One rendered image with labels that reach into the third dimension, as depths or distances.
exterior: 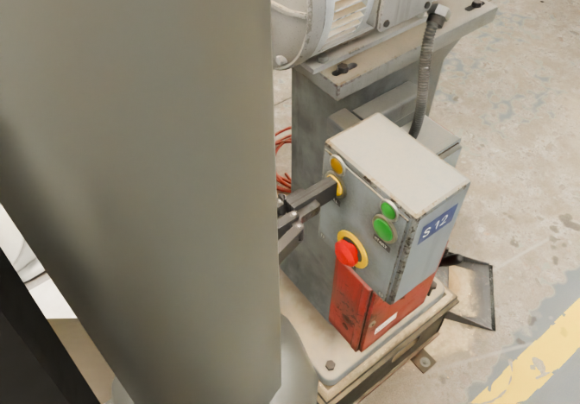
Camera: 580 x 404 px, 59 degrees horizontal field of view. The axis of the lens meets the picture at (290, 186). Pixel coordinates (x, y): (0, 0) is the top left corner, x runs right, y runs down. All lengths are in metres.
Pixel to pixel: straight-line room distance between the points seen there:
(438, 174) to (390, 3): 0.22
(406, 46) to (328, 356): 0.84
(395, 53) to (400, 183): 0.26
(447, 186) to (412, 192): 0.04
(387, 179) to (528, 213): 1.62
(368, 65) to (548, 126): 1.91
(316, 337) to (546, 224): 1.13
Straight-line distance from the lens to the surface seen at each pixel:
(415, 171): 0.62
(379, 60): 0.79
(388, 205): 0.59
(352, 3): 0.66
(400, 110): 0.85
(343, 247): 0.70
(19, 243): 0.49
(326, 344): 1.39
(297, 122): 1.04
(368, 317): 1.20
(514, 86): 2.80
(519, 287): 1.97
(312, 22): 0.63
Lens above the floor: 1.56
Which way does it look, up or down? 49 degrees down
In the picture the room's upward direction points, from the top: straight up
